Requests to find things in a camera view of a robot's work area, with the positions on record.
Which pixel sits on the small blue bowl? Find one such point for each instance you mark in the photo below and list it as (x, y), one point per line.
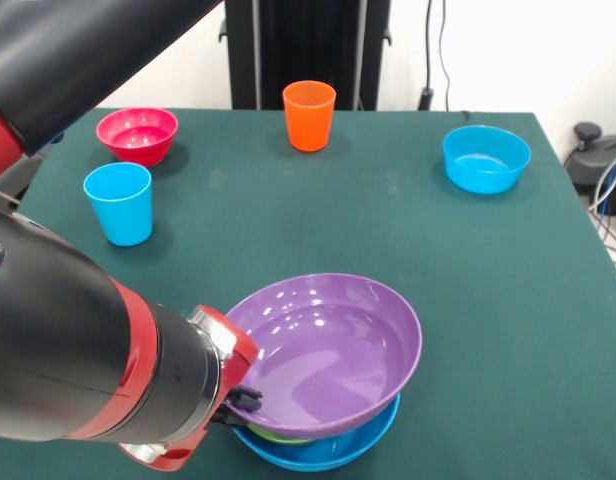
(483, 155)

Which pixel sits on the small green bowl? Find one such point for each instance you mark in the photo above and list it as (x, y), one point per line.
(278, 436)

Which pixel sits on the blue cup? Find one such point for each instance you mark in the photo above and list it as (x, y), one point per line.
(120, 210)

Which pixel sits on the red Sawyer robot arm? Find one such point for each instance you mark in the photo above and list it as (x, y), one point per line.
(63, 350)

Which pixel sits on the dark green tablecloth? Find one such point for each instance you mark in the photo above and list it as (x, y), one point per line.
(438, 325)

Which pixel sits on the purple bowl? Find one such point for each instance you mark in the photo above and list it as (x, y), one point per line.
(338, 350)

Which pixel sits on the large blue bowl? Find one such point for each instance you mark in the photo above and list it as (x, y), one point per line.
(313, 455)

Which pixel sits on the black equipment base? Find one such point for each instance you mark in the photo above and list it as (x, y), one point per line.
(588, 160)
(18, 175)

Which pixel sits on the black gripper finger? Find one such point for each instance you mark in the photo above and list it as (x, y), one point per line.
(248, 395)
(227, 417)

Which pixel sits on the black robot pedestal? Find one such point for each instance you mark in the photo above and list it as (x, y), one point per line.
(298, 40)

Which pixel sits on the orange cup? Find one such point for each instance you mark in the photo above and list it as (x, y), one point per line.
(308, 120)

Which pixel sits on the small pinkish red bowl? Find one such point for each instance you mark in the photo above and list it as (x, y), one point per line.
(138, 135)

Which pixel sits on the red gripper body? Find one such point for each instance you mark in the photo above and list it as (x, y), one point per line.
(238, 355)

